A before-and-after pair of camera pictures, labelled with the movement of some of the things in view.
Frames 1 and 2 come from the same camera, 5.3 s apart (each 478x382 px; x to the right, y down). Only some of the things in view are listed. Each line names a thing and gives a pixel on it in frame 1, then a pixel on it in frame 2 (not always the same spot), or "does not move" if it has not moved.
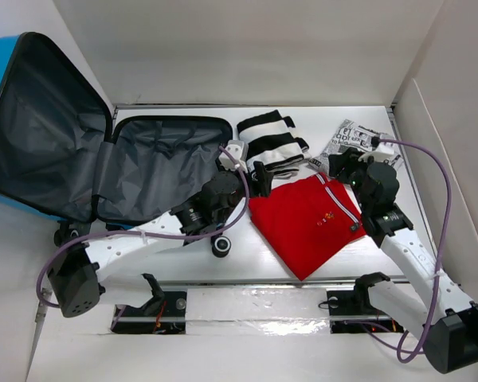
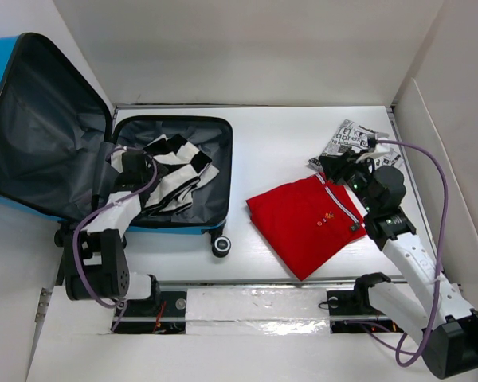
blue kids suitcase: (52, 146) does not move
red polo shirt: (310, 220) does not move
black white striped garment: (271, 140) -> (180, 169)
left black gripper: (259, 186) -> (149, 163)
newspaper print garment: (354, 135) does not move
